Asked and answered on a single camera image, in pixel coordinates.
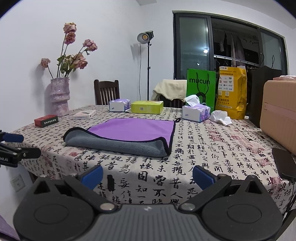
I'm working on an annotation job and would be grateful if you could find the black smartphone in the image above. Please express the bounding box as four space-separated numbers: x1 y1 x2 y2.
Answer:
272 148 296 181

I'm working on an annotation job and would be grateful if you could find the purple tissue pack sealed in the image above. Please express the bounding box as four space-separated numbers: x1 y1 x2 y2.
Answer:
109 99 131 112

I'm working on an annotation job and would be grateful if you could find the cream cloth on chair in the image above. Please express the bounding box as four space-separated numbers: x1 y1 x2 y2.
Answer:
151 79 187 102

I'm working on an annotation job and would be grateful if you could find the yellow printed paper bag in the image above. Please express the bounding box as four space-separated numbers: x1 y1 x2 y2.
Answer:
215 66 247 120

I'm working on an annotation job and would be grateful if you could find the red small box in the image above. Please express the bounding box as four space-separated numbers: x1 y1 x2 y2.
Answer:
34 114 58 128

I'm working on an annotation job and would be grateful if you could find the purple and grey towel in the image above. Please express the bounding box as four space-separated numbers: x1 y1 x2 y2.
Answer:
63 118 181 158

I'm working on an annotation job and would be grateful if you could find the pink speckled ceramic vase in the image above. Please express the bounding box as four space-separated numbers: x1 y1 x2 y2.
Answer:
50 77 70 116

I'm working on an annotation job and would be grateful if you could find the dark framed glass door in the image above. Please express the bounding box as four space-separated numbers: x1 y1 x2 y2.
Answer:
173 11 288 79

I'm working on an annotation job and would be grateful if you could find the green mucun paper bag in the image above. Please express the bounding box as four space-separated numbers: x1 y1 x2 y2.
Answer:
186 69 216 112

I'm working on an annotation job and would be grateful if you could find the dark wooden chair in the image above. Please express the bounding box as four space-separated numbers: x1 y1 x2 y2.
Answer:
94 79 120 105

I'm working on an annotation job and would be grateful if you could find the purple tissue pack open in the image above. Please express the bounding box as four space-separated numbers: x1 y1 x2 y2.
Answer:
182 94 211 123

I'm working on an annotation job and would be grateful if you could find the tan cardboard box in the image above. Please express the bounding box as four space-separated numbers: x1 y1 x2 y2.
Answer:
260 79 295 153

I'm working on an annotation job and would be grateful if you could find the dried pink rose bouquet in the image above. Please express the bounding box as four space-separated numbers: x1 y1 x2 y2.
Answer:
40 22 98 79

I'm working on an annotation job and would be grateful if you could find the black paper bag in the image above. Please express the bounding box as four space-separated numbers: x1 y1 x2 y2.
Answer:
249 65 283 128

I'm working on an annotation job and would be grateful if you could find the white wall socket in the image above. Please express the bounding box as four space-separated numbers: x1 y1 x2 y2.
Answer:
10 174 26 192

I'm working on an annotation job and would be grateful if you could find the studio light on stand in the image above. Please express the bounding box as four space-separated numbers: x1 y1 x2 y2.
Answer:
136 30 155 102

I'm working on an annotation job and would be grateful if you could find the white and orange flat box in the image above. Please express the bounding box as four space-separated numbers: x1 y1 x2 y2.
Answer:
72 110 96 120

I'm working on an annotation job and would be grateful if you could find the crumpled white tissue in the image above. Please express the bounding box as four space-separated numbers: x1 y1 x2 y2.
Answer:
210 110 232 126

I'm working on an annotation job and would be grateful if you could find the calligraphy print tablecloth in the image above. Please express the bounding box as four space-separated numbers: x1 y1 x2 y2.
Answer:
16 105 295 212

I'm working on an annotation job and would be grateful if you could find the yellow-green cardboard box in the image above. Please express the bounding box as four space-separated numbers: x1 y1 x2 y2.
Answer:
131 100 164 114

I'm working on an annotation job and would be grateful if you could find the chair under cream cloth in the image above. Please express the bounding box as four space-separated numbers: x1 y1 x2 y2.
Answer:
159 95 185 108

